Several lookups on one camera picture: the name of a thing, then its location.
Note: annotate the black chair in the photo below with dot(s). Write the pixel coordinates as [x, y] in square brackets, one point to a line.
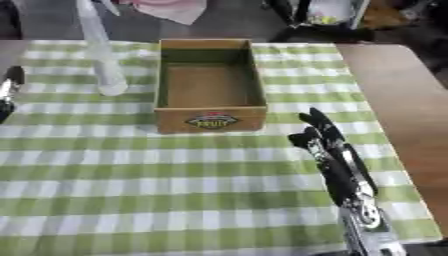
[318, 20]

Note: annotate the tan cardboard box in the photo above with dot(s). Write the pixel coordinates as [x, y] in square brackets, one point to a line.
[209, 86]

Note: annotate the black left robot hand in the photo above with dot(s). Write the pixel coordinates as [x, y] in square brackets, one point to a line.
[8, 90]

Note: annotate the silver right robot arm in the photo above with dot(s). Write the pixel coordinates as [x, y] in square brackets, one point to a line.
[368, 226]

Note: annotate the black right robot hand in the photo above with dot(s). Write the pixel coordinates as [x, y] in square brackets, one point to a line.
[336, 166]

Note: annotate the clear plastic bottle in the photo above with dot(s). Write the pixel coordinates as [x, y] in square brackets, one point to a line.
[100, 50]

